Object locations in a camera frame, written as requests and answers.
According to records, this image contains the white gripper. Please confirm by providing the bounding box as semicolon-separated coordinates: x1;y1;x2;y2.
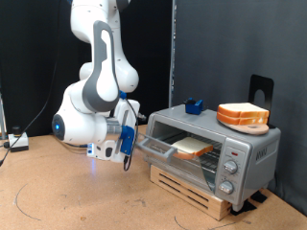
109;99;148;164

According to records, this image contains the glass oven door with handle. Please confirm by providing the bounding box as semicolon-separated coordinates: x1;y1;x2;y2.
135;132;220;193

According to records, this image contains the blue small object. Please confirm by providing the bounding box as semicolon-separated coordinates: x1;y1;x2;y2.
182;97;204;115

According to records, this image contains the white bread slice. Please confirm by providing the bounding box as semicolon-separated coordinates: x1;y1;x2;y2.
171;136;215;161
216;103;271;119
216;113;269;127

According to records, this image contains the silver oven knob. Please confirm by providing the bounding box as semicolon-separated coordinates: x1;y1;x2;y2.
223;160;239;175
218;180;234;196

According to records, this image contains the silver toaster oven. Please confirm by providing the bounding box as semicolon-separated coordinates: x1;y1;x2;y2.
142;104;282;213

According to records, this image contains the vertical metal pole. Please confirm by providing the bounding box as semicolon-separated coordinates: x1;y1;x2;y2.
168;0;177;108

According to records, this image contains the slotted wooden block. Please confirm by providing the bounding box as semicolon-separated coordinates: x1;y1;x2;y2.
149;164;233;222

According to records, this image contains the round wooden cutting board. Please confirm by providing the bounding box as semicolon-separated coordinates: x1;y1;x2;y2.
215;119;270;136

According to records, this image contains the black metal bookend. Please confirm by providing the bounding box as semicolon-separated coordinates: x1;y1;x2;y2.
248;74;276;129

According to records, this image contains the white box with black button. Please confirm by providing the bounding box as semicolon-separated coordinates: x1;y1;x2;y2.
8;126;30;152

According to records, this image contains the black foam pad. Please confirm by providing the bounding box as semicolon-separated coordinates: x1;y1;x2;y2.
250;191;268;204
229;199;258;217

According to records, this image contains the blue printed camera mount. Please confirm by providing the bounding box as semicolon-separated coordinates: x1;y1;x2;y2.
118;90;136;156

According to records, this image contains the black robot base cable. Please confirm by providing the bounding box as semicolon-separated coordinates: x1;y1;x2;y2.
61;140;89;149

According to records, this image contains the wire oven rack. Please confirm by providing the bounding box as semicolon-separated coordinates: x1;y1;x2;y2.
153;132;223;175

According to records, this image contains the black hanging cable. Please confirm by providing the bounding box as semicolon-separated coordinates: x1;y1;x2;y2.
0;0;65;167

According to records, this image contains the metal frame post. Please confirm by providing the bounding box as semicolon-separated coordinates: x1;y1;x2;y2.
0;92;8;141

